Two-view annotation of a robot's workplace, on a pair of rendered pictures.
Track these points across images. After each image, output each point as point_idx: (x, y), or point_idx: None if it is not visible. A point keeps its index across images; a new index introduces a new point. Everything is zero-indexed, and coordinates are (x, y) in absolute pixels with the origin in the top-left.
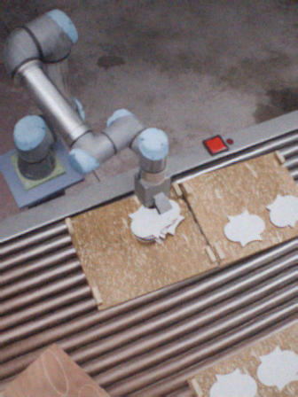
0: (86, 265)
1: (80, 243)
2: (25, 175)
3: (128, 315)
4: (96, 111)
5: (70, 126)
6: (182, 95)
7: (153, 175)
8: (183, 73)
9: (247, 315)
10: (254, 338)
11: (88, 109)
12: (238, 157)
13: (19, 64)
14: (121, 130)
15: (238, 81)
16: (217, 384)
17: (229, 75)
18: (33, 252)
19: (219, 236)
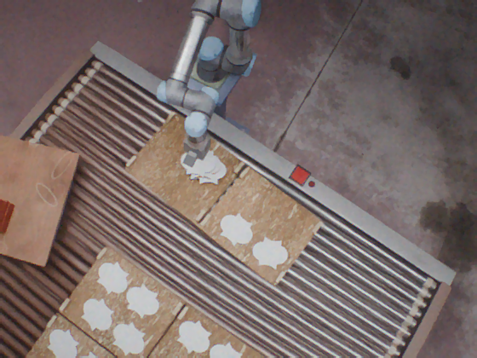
0: (150, 143)
1: (163, 130)
2: (196, 67)
3: (132, 187)
4: (348, 84)
5: (176, 68)
6: (408, 137)
7: (187, 139)
8: (430, 126)
9: (172, 264)
10: (158, 276)
11: (346, 77)
12: (300, 197)
13: (196, 8)
14: (194, 99)
15: (454, 173)
16: (112, 265)
17: (454, 163)
18: (142, 107)
19: (221, 215)
